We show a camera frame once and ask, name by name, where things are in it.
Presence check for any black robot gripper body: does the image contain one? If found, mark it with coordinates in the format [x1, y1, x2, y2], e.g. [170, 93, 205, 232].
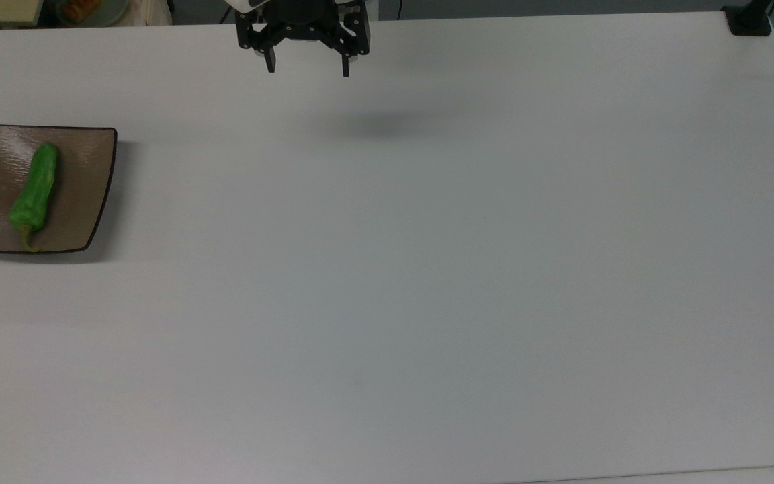
[250, 0, 365, 42]

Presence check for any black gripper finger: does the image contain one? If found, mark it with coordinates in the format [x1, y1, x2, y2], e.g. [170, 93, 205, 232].
[236, 12, 279, 74]
[332, 11, 372, 79]

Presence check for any green chili pepper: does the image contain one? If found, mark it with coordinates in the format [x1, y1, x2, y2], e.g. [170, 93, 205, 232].
[8, 141, 61, 254]

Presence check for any brown square ceramic plate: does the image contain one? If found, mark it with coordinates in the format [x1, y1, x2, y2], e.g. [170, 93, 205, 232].
[0, 124, 118, 255]

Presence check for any white bag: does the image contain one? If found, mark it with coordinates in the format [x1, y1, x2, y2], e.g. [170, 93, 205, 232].
[124, 0, 174, 27]

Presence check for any green bowl with food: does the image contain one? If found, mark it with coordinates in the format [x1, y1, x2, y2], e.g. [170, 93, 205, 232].
[54, 0, 130, 28]

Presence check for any black table clamp mount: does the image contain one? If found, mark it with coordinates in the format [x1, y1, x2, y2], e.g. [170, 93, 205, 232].
[722, 0, 774, 37]

